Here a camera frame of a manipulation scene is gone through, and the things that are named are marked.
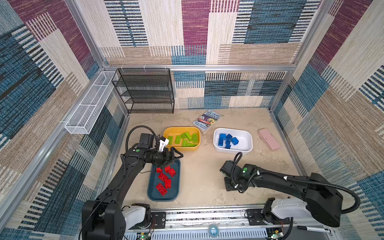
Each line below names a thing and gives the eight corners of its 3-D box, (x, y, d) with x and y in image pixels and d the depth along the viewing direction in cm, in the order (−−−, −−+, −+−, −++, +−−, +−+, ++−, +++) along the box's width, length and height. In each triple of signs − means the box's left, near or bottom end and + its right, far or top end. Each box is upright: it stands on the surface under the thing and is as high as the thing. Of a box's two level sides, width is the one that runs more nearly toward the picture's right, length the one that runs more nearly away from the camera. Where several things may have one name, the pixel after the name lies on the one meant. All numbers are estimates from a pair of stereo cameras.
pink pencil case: (272, 151, 99) (274, 149, 97) (257, 131, 110) (258, 129, 107) (279, 149, 101) (281, 146, 98) (264, 129, 111) (265, 126, 109)
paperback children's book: (192, 124, 114) (192, 122, 111) (208, 111, 122) (209, 108, 120) (205, 134, 108) (206, 131, 106) (221, 119, 117) (222, 116, 115)
